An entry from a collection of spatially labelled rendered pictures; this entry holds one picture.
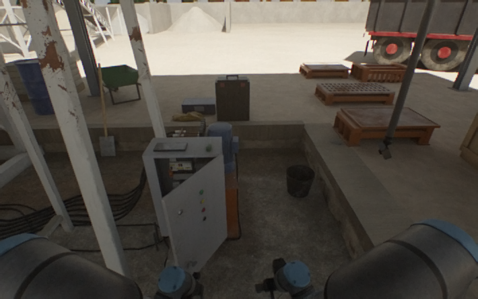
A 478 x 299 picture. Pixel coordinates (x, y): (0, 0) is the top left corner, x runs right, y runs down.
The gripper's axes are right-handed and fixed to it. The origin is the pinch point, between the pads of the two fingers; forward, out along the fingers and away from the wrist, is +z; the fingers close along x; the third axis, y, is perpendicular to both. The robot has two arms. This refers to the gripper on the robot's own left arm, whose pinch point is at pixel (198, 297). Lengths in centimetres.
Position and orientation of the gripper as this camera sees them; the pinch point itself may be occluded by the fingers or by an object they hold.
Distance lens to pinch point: 134.7
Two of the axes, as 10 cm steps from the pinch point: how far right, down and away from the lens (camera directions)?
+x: -9.8, 0.5, 1.7
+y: 0.6, -8.0, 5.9
